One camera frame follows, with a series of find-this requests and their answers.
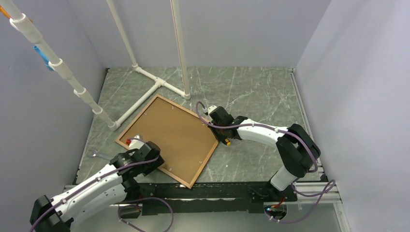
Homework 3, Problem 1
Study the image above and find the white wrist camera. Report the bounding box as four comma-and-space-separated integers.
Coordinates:
206, 105, 218, 116
126, 134, 146, 150

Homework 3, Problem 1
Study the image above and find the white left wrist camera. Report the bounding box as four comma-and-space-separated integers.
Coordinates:
126, 134, 146, 150

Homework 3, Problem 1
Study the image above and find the yellow black screwdriver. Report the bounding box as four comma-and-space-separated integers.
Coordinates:
222, 138, 231, 146

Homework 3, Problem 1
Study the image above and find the aluminium front rail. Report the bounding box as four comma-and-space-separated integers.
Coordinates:
52, 187, 99, 223

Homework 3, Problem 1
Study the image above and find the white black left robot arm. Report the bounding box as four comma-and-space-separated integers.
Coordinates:
29, 141, 164, 232

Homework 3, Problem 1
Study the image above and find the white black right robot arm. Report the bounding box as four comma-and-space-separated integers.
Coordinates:
204, 106, 321, 201

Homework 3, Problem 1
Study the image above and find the white PVC pipe stand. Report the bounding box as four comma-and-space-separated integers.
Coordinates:
0, 0, 191, 131

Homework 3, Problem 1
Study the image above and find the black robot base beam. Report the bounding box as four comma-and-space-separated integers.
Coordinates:
126, 181, 297, 216

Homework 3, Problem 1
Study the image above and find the aluminium table edge rail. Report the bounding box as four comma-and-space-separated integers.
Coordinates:
287, 68, 321, 159

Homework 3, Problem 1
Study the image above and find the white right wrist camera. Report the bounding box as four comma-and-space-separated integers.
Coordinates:
206, 105, 218, 116

